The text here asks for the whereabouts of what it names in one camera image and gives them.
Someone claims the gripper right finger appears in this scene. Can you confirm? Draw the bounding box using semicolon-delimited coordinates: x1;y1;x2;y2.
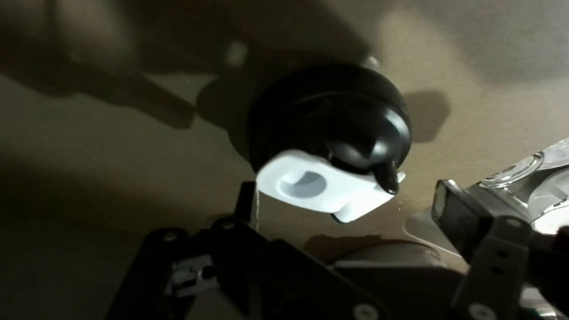
431;179;569;320

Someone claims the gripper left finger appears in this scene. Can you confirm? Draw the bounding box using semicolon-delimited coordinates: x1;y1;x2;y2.
104;180;393;320

